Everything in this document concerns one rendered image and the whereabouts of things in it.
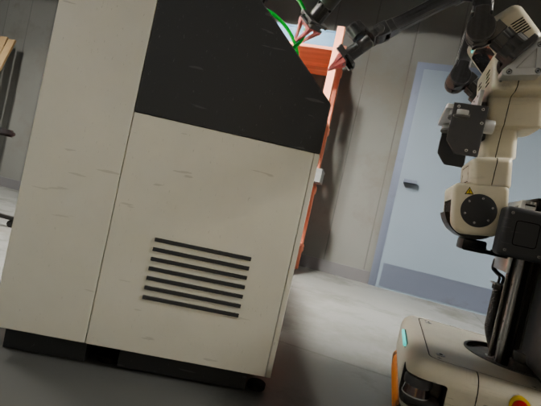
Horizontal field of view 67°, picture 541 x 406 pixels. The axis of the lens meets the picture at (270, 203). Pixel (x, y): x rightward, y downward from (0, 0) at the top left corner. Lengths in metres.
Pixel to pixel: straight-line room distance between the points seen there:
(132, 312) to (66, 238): 0.30
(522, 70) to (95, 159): 1.25
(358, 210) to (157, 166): 3.00
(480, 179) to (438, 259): 2.66
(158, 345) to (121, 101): 0.75
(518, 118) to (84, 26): 1.36
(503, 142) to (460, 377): 0.73
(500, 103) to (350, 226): 2.76
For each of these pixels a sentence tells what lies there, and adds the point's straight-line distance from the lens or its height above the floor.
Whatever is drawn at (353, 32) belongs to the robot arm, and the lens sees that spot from 1.85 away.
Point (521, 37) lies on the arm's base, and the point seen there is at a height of 1.21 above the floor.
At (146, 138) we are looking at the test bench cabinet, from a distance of 1.30.
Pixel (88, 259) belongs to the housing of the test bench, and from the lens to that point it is 1.35.
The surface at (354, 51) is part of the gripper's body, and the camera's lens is 1.82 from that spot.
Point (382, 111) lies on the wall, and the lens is 4.19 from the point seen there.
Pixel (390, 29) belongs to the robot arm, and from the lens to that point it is 1.85.
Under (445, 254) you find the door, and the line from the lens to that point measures 4.05.
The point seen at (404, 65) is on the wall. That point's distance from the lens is 4.33.
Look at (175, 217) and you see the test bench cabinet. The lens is 1.27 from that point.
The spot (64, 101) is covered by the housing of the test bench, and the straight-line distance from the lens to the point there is 1.39.
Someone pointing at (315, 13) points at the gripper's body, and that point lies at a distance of 1.53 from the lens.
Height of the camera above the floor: 0.63
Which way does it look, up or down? 1 degrees down
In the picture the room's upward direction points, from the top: 12 degrees clockwise
